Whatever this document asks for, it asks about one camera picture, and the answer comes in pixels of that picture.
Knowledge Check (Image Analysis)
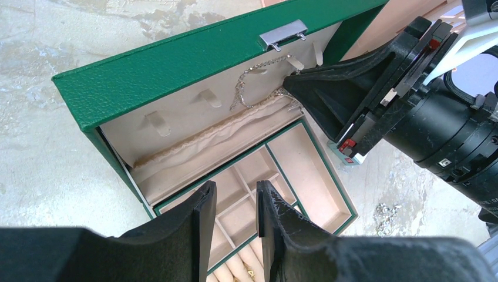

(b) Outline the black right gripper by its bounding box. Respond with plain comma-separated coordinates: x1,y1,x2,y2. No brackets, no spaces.
282,16,498,187

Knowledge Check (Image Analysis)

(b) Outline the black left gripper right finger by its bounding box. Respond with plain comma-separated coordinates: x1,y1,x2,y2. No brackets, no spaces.
257,180,497,281

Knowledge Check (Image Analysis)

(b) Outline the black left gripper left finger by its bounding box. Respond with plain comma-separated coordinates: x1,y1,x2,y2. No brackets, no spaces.
1,181,217,281

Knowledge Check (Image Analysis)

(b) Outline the silver necklace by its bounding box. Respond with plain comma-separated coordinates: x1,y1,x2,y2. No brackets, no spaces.
373,202,402,236
229,53,304,113

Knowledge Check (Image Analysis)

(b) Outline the green jewelry box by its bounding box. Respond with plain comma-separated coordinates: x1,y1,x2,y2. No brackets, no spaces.
52,1,384,281

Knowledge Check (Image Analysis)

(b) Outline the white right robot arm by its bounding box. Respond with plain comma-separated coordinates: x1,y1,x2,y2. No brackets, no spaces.
283,17,497,224

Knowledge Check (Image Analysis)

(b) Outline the small white green box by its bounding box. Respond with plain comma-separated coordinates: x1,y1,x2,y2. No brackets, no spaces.
327,140,366,166

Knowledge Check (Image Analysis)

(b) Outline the orange plastic organizer rack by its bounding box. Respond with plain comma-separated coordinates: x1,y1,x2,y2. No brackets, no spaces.
260,0,467,63

